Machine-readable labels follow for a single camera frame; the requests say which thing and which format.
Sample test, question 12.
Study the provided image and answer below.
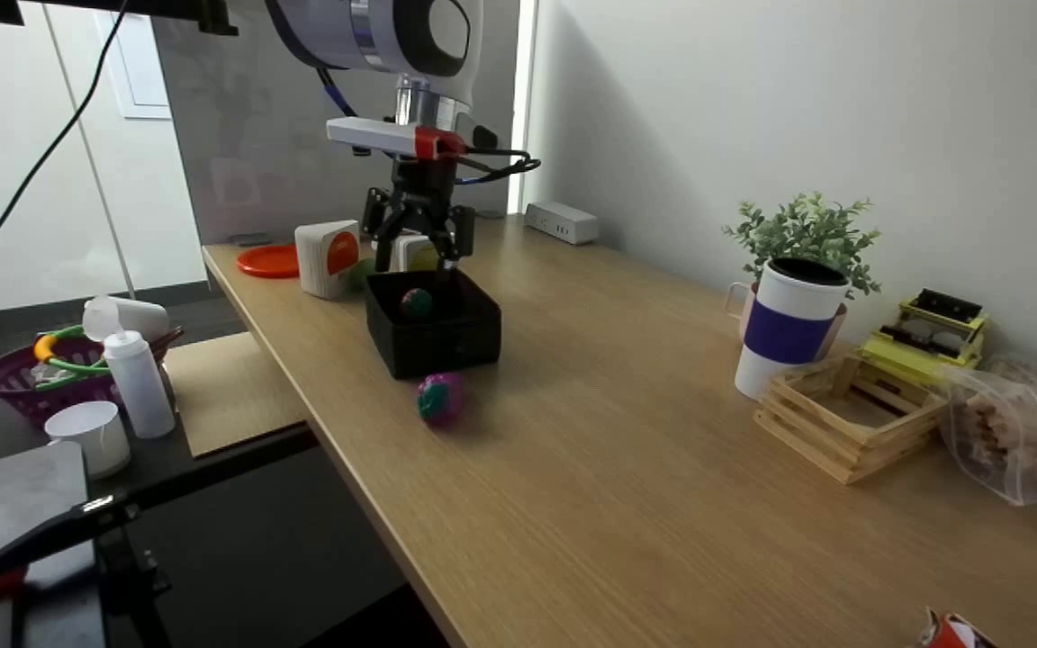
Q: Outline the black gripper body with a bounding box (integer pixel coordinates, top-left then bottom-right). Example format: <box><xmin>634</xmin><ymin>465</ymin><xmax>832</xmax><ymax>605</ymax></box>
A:
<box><xmin>359</xmin><ymin>162</ymin><xmax>475</xmax><ymax>249</ymax></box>

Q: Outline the purple grape toy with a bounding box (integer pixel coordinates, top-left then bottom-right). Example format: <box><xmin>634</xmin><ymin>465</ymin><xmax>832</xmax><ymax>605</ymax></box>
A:
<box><xmin>412</xmin><ymin>370</ymin><xmax>463</xmax><ymax>430</ymax></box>

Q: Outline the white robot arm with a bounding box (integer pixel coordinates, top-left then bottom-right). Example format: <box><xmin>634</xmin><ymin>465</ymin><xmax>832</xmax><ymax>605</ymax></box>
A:
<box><xmin>265</xmin><ymin>0</ymin><xmax>483</xmax><ymax>269</ymax></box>

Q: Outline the green ball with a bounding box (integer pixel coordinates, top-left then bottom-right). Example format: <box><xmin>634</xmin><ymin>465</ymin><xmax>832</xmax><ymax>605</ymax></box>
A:
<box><xmin>350</xmin><ymin>261</ymin><xmax>374</xmax><ymax>292</ymax></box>

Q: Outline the white carton with orange label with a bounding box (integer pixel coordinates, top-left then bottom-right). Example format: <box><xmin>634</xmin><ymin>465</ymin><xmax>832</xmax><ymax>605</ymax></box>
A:
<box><xmin>293</xmin><ymin>220</ymin><xmax>359</xmax><ymax>298</ymax></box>

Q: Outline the black square storage box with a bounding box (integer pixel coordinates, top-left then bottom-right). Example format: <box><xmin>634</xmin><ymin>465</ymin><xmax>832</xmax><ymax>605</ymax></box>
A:
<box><xmin>365</xmin><ymin>269</ymin><xmax>501</xmax><ymax>378</ymax></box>

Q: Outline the orange plate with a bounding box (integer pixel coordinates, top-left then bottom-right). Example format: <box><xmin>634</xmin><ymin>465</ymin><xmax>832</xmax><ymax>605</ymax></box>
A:
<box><xmin>236</xmin><ymin>244</ymin><xmax>298</xmax><ymax>277</ymax></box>

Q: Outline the white power strip box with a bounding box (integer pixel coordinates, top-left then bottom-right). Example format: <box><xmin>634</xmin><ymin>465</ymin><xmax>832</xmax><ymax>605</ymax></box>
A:
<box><xmin>524</xmin><ymin>201</ymin><xmax>600</xmax><ymax>244</ymax></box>

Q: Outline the white plastic bottle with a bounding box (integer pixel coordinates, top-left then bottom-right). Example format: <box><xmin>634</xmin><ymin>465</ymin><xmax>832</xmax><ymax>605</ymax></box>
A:
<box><xmin>104</xmin><ymin>331</ymin><xmax>176</xmax><ymax>441</ymax></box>

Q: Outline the white cup on side table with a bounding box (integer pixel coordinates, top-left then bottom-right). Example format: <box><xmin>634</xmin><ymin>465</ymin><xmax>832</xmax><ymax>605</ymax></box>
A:
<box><xmin>83</xmin><ymin>295</ymin><xmax>173</xmax><ymax>342</ymax></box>

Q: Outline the white round container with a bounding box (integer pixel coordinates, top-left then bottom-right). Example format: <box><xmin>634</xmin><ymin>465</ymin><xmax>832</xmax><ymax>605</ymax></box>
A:
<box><xmin>43</xmin><ymin>400</ymin><xmax>131</xmax><ymax>479</ymax></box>

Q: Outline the white and blue cup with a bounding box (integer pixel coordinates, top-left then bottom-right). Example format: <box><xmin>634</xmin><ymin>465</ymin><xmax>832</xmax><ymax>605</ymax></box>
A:
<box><xmin>733</xmin><ymin>255</ymin><xmax>847</xmax><ymax>400</ymax></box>

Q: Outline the purple basket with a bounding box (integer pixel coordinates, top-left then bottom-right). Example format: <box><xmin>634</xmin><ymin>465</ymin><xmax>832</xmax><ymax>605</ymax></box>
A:
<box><xmin>0</xmin><ymin>324</ymin><xmax>117</xmax><ymax>430</ymax></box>

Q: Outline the wooden crate coaster holder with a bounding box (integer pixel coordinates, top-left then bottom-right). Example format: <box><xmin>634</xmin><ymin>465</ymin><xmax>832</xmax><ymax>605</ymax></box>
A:
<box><xmin>757</xmin><ymin>355</ymin><xmax>946</xmax><ymax>486</ymax></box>

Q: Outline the yellow black small device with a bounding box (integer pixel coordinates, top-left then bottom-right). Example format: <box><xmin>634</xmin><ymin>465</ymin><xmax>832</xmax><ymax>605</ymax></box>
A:
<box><xmin>861</xmin><ymin>287</ymin><xmax>985</xmax><ymax>387</ymax></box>

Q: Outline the clear plastic snack bag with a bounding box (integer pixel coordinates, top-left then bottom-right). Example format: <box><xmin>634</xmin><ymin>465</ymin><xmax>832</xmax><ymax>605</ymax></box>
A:
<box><xmin>938</xmin><ymin>369</ymin><xmax>1037</xmax><ymax>507</ymax></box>

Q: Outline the small wrapped candy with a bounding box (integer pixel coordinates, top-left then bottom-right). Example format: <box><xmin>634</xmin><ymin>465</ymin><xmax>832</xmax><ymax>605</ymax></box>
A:
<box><xmin>919</xmin><ymin>609</ymin><xmax>998</xmax><ymax>648</ymax></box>

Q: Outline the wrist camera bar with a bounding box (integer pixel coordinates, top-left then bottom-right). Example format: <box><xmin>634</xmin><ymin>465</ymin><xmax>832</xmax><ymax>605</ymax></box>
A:
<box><xmin>323</xmin><ymin>115</ymin><xmax>492</xmax><ymax>162</ymax></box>

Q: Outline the black clamp handle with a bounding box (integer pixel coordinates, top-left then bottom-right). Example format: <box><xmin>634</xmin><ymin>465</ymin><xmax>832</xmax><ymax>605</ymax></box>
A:
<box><xmin>0</xmin><ymin>430</ymin><xmax>314</xmax><ymax>597</ymax></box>

